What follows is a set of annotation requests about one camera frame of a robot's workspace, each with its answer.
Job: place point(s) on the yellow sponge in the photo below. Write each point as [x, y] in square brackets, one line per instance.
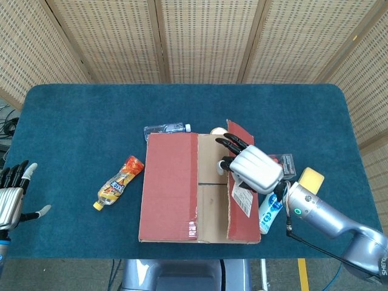
[313, 179]

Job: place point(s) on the clear plastic case black insert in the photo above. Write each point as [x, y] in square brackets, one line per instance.
[288, 165]

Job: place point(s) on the orange drink bottle yellow cap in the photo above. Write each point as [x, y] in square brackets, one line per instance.
[121, 182]

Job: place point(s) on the white blue tube bottle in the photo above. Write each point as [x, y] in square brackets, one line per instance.
[269, 215]

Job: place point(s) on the woven folding screen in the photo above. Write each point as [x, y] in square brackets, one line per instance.
[194, 39]

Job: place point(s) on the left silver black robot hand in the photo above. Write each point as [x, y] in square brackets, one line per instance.
[10, 197]

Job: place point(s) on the blue carpet table cover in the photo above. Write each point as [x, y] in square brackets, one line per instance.
[75, 121]

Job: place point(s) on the clear plastic water bottle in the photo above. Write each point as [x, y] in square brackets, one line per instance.
[163, 128]

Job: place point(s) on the red cardboard box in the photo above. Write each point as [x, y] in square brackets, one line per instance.
[169, 182]

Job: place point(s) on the grey robot torso base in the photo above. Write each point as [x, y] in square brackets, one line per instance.
[182, 276]

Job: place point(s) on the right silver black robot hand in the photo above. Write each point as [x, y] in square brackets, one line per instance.
[257, 169]

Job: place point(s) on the round beige lid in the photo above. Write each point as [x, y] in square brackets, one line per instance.
[218, 131]

